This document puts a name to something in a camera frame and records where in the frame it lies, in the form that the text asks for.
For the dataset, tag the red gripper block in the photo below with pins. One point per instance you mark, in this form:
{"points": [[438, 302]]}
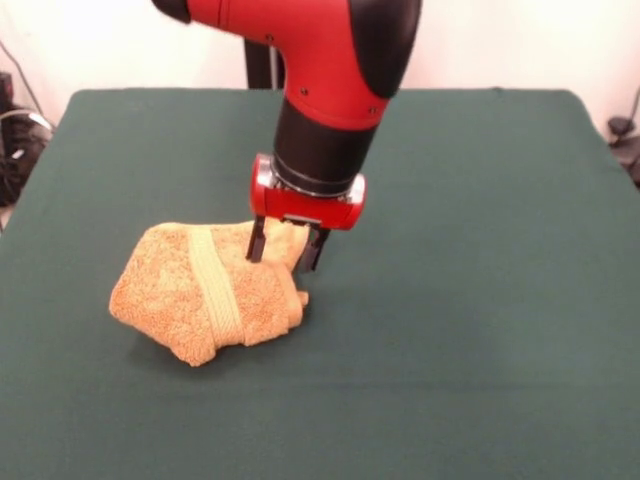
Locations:
{"points": [[300, 210]]}

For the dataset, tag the tan terry towel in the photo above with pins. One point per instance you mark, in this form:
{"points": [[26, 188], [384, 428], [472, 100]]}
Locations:
{"points": [[165, 300]]}

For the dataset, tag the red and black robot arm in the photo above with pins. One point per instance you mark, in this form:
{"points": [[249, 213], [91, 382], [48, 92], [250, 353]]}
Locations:
{"points": [[325, 60]]}

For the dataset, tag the dark green tablecloth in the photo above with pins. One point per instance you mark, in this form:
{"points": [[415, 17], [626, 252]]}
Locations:
{"points": [[450, 300]]}

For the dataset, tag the black equipment pile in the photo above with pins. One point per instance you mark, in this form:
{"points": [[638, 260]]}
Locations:
{"points": [[20, 150]]}

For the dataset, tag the black wheeled stand foot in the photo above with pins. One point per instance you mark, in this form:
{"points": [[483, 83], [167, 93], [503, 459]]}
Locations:
{"points": [[622, 130]]}

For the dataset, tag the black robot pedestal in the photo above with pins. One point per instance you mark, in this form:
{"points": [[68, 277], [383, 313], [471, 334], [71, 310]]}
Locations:
{"points": [[257, 65]]}

